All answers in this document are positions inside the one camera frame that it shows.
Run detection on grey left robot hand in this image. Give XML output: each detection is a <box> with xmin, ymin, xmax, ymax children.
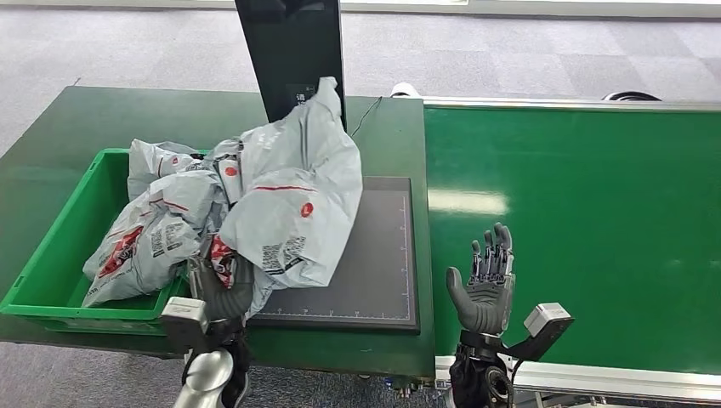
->
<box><xmin>187</xmin><ymin>247</ymin><xmax>256</xmax><ymax>323</ymax></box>

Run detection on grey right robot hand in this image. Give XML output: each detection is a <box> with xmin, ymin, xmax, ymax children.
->
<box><xmin>446</xmin><ymin>223</ymin><xmax>516</xmax><ymax>337</ymax></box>

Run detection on grey poly mailer package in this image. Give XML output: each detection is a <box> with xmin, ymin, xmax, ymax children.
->
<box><xmin>202</xmin><ymin>76</ymin><xmax>365</xmax><ymax>320</ymax></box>

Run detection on large crumpled grey mailer package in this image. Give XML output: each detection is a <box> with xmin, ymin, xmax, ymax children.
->
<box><xmin>81</xmin><ymin>168</ymin><xmax>230</xmax><ymax>309</ymax></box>

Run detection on black inbound scanning machine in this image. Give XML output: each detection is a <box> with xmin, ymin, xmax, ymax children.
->
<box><xmin>233</xmin><ymin>0</ymin><xmax>421</xmax><ymax>334</ymax></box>

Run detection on small crumpled grey mailer package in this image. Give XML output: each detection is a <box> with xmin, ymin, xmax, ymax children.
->
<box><xmin>126</xmin><ymin>139</ymin><xmax>207</xmax><ymax>201</ymax></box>

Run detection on green conveyor belt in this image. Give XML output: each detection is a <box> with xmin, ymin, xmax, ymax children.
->
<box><xmin>422</xmin><ymin>96</ymin><xmax>721</xmax><ymax>405</ymax></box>

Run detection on metal connectors under table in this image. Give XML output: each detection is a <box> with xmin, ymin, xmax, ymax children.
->
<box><xmin>385</xmin><ymin>377</ymin><xmax>449</xmax><ymax>401</ymax></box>

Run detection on green plastic crate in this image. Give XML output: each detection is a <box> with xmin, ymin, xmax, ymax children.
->
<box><xmin>0</xmin><ymin>148</ymin><xmax>226</xmax><ymax>337</ymax></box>

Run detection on black round object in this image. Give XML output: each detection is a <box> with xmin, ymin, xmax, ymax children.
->
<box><xmin>601</xmin><ymin>90</ymin><xmax>663</xmax><ymax>103</ymax></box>

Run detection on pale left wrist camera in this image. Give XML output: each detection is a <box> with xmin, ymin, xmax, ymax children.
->
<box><xmin>160</xmin><ymin>297</ymin><xmax>211</xmax><ymax>354</ymax></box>

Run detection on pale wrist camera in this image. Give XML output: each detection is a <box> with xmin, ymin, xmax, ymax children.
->
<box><xmin>507</xmin><ymin>302</ymin><xmax>576</xmax><ymax>363</ymax></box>
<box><xmin>160</xmin><ymin>297</ymin><xmax>211</xmax><ymax>354</ymax></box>

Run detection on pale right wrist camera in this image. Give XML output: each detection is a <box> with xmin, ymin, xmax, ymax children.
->
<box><xmin>507</xmin><ymin>302</ymin><xmax>576</xmax><ymax>363</ymax></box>

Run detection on thin black cable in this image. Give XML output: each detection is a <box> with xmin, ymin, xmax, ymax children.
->
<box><xmin>349</xmin><ymin>95</ymin><xmax>384</xmax><ymax>139</ymax></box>

